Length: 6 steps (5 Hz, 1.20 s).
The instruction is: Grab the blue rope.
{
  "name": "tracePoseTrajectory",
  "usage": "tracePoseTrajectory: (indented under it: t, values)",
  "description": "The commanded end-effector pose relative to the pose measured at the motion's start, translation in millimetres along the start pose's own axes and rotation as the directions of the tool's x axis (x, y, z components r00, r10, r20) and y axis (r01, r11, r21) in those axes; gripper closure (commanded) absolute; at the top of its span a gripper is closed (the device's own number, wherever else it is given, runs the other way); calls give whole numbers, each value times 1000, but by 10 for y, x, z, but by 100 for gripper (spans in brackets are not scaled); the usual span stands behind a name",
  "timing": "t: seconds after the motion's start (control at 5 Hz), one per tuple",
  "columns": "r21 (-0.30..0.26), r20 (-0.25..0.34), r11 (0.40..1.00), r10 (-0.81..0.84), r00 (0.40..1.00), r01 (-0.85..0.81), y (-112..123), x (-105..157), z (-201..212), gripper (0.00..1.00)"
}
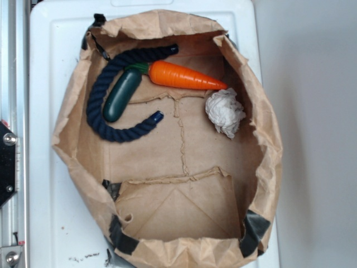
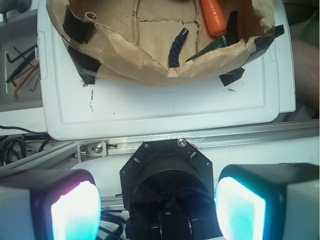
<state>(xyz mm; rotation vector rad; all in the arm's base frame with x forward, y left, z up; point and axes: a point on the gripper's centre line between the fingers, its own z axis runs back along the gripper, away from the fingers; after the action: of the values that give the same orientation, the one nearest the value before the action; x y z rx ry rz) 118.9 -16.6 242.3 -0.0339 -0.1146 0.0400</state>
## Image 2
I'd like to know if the black cables bundle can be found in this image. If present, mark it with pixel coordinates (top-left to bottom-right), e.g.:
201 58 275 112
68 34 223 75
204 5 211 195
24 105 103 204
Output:
0 124 58 168

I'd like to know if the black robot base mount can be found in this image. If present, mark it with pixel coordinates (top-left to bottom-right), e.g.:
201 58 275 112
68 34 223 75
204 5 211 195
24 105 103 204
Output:
119 138 222 240

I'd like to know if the dark blue twisted rope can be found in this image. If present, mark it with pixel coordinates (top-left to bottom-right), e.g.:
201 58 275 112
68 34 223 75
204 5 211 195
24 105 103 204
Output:
168 10 239 69

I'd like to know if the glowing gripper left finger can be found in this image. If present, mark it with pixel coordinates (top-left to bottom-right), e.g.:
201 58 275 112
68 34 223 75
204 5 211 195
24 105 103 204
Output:
0 169 101 240

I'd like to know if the brown paper bag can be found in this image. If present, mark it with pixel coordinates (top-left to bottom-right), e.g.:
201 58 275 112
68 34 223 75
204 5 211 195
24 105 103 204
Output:
45 0 284 87

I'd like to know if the white plastic tray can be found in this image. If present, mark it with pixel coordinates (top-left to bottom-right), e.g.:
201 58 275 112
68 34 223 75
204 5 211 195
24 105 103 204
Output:
37 0 296 141

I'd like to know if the aluminium extrusion rail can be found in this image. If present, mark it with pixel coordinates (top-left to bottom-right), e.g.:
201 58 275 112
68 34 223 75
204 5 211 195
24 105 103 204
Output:
0 119 320 180

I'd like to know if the dark green toy pepper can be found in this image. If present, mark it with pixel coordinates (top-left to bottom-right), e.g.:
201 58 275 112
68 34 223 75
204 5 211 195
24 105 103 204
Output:
186 34 228 62

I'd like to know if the set of hex keys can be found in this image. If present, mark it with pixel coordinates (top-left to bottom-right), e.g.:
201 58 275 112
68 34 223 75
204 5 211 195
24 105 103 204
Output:
5 44 40 101

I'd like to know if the orange toy carrot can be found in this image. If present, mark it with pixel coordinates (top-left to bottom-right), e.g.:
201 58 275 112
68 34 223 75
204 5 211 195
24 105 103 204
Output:
201 0 227 37

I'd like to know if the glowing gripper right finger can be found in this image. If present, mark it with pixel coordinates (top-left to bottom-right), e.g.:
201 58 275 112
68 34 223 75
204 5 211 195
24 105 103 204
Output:
215 162 320 240

